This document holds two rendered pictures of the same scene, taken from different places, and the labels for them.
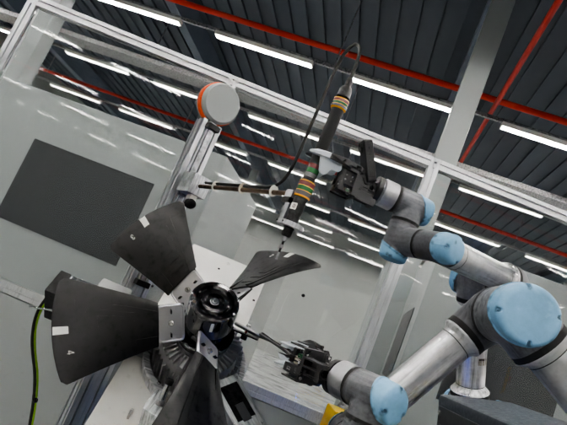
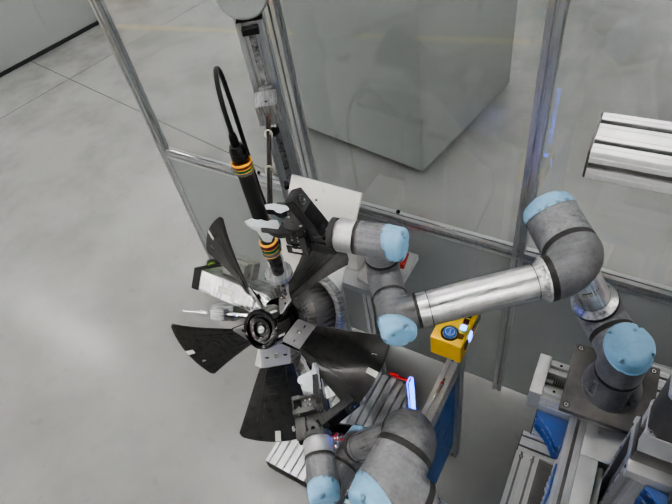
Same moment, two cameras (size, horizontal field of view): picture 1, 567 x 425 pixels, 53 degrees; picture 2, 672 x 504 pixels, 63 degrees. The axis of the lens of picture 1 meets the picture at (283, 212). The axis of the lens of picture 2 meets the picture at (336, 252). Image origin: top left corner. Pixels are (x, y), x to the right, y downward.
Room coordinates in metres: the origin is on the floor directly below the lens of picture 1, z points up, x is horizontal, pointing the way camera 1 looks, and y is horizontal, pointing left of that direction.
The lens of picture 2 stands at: (0.76, -0.71, 2.50)
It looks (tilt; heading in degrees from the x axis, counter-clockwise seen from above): 47 degrees down; 37
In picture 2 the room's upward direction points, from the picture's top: 12 degrees counter-clockwise
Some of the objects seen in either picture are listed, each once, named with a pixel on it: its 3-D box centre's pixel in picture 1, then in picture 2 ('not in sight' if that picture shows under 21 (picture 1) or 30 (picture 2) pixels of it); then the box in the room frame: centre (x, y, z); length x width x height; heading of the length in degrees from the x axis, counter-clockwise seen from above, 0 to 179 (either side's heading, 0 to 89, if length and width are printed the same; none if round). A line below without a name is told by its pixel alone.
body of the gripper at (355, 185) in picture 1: (357, 183); (312, 232); (1.42, -0.15, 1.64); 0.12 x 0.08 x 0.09; 99
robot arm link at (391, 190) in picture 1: (385, 194); (346, 234); (1.44, -0.23, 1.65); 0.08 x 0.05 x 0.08; 9
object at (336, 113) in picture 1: (322, 145); (256, 207); (1.40, -0.03, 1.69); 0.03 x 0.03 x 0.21
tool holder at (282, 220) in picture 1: (294, 209); (274, 258); (1.41, -0.02, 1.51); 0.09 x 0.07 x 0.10; 34
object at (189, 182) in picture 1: (193, 185); (268, 106); (1.92, 0.32, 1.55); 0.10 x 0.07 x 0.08; 34
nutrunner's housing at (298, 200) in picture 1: (319, 154); (259, 216); (1.40, -0.03, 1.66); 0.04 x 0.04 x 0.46
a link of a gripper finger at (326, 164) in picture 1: (324, 163); (264, 232); (1.38, -0.05, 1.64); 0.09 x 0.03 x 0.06; 108
